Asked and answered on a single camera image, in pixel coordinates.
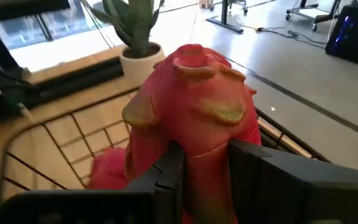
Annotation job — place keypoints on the small pink dragon fruit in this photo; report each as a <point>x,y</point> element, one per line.
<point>197,109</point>

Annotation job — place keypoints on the grey rolling base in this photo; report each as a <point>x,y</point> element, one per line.
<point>320,18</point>

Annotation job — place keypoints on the black desk leg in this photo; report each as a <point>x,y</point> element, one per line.
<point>224,12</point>

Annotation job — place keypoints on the black metal table frame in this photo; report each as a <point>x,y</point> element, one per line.
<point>73,81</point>

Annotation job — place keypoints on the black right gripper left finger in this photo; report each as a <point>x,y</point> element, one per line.
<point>163,193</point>

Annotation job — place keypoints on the large pink dragon fruit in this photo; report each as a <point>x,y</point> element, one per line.
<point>107,169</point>

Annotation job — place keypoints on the green plant in white pot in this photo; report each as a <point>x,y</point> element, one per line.
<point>135,28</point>

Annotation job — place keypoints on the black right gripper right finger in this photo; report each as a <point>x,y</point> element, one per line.
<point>291,193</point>

